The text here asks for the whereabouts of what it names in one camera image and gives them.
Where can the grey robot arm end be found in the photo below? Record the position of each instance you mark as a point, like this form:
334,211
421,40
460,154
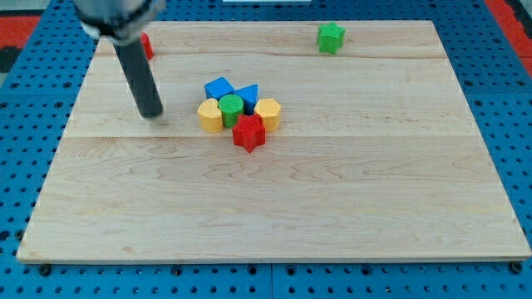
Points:
121,21

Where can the blue cube block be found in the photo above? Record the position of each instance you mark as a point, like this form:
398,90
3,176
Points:
218,88

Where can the red star block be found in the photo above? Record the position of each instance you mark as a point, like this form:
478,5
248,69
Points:
249,132

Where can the yellow hexagon block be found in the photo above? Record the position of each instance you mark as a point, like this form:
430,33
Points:
269,110

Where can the green cylinder block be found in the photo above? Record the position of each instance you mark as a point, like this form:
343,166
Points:
231,106

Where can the blue triangle block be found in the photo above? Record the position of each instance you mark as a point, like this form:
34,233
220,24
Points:
250,97

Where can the yellow heart block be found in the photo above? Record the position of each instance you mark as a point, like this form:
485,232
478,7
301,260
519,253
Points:
210,116

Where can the wooden board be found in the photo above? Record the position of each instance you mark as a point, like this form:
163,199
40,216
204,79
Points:
377,157

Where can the green star block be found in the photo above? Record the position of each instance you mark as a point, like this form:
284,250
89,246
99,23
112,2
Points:
330,37

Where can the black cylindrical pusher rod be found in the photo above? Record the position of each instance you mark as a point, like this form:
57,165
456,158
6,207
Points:
139,77

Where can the red block behind rod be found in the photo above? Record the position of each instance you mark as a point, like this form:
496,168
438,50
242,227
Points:
146,43

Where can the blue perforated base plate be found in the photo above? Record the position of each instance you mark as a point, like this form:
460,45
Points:
47,58

